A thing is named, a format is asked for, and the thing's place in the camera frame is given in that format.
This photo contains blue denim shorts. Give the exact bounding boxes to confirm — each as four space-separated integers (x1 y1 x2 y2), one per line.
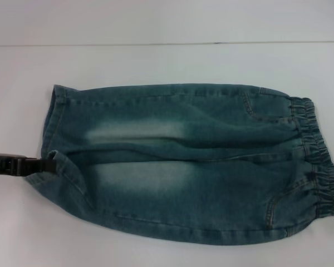
24 83 334 237

